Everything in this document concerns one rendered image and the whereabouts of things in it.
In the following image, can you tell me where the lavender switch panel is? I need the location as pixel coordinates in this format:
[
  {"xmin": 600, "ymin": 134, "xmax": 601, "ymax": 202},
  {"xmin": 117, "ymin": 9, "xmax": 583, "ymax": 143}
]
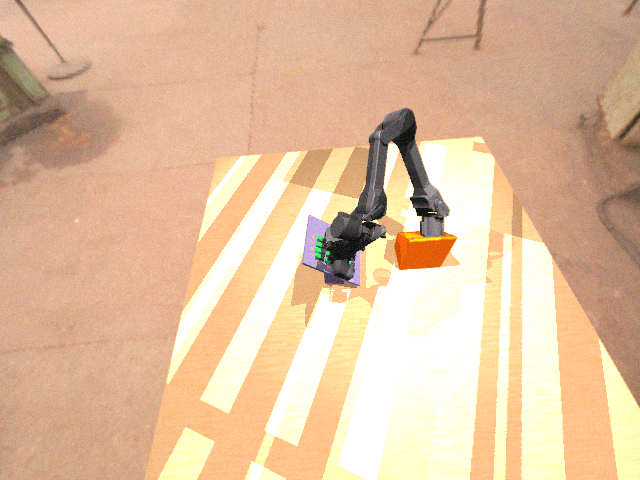
[{"xmin": 302, "ymin": 215, "xmax": 361, "ymax": 286}]

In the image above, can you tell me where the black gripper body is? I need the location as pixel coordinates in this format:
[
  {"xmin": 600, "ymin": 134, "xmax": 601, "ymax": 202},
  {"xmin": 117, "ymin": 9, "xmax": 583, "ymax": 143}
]
[{"xmin": 332, "ymin": 240, "xmax": 366, "ymax": 281}]

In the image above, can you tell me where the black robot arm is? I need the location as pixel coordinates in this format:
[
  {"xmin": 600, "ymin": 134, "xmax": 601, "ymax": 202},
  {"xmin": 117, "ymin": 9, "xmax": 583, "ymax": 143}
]
[{"xmin": 323, "ymin": 108, "xmax": 450, "ymax": 252}]

